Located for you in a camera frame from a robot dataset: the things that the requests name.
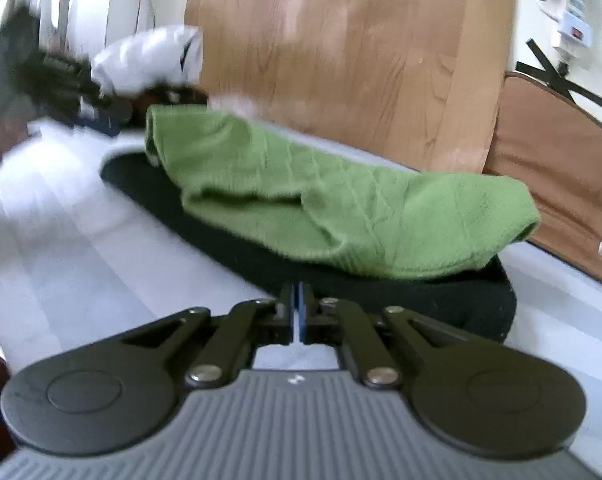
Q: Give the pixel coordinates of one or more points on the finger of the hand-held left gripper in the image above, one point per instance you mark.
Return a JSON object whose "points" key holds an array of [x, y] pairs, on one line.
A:
{"points": [[106, 110]]}

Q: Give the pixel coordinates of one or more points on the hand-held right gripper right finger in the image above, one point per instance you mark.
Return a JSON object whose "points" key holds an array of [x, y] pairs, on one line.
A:
{"points": [[307, 312]]}

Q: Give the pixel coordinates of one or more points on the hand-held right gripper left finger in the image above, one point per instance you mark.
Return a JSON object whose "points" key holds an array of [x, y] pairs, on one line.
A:
{"points": [[292, 312]]}

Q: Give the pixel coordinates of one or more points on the green knit sock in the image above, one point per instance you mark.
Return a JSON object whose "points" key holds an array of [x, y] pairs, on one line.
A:
{"points": [[341, 200]]}

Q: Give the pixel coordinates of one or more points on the black white-striped sock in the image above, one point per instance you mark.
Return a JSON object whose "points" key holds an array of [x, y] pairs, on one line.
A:
{"points": [[431, 290]]}

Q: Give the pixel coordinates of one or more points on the person's left forearm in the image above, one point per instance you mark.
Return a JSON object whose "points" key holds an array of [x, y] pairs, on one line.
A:
{"points": [[1, 152]]}

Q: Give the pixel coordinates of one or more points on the white cloth garment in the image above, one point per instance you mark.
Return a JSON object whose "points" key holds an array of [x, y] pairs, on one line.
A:
{"points": [[146, 60]]}

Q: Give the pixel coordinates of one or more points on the black red patterned sock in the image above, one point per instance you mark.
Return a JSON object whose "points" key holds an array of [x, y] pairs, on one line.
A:
{"points": [[173, 96]]}

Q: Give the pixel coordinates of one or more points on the grey white striped bedsheet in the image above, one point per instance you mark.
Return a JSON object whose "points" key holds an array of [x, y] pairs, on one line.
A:
{"points": [[81, 240]]}

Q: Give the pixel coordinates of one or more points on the brown cushion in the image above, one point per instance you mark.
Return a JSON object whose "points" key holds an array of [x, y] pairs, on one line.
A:
{"points": [[556, 160]]}

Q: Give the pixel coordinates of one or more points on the black tape cross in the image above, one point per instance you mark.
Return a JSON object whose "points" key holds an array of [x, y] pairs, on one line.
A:
{"points": [[556, 72]]}

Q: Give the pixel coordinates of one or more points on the white power strip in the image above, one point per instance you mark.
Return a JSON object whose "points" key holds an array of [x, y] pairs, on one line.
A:
{"points": [[573, 15]]}

